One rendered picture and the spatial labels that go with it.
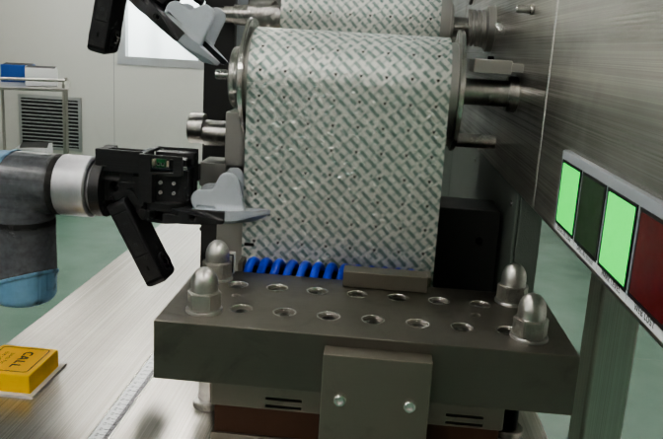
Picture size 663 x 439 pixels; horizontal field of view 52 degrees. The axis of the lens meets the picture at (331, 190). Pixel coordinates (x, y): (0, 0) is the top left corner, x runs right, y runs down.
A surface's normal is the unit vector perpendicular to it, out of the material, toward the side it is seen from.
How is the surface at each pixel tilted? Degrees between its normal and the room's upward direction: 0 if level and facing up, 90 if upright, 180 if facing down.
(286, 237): 90
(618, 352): 90
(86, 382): 0
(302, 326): 0
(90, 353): 0
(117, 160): 90
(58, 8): 90
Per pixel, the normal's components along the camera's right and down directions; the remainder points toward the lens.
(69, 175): -0.04, -0.29
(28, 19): -0.07, 0.20
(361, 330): 0.06, -0.98
